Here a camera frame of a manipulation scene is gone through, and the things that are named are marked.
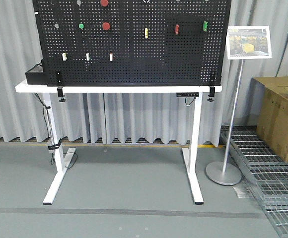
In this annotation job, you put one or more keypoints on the lower red mushroom button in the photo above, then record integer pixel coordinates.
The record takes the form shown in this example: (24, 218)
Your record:
(106, 26)

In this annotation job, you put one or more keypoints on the red mushroom button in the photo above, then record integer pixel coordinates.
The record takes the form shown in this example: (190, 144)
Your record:
(104, 3)
(106, 26)

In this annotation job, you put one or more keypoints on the upper red mushroom button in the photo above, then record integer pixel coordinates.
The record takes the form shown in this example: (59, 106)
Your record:
(104, 3)

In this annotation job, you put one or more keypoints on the black desk control panel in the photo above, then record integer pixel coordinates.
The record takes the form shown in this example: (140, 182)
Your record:
(196, 94)

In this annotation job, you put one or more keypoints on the right black table clamp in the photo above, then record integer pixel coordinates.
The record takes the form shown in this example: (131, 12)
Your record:
(211, 94)

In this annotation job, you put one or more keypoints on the black table clamp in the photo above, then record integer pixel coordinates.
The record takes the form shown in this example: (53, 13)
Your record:
(60, 94)
(211, 94)

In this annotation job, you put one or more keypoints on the left black table clamp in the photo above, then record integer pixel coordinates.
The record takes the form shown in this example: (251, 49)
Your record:
(60, 94)

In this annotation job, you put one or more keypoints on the white standing desk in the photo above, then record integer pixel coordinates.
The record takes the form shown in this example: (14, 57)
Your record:
(189, 154)

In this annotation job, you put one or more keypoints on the black perforated pegboard panel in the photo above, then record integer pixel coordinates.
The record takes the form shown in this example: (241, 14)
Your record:
(191, 58)

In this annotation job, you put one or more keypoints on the silver floor sign stand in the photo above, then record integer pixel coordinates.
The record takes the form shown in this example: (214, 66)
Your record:
(224, 173)

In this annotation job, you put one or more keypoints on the black box on desk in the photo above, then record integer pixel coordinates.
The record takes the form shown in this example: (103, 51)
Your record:
(36, 75)

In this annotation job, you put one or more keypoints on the photo sign board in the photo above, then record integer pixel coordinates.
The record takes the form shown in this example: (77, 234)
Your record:
(248, 42)

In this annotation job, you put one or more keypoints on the brown cardboard box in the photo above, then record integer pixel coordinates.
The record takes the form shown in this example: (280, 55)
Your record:
(272, 124)

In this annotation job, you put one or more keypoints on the metal floor grating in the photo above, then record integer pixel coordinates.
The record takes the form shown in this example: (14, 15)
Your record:
(266, 175)

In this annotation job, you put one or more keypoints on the red clamp toggle switch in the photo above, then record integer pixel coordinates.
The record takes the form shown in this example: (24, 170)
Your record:
(177, 29)

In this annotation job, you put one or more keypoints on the white yellow rocker switch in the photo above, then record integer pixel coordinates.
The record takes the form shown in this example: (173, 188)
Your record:
(64, 56)

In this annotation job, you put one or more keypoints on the green clamp toggle switch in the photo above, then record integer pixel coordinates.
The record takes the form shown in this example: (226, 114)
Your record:
(205, 26)

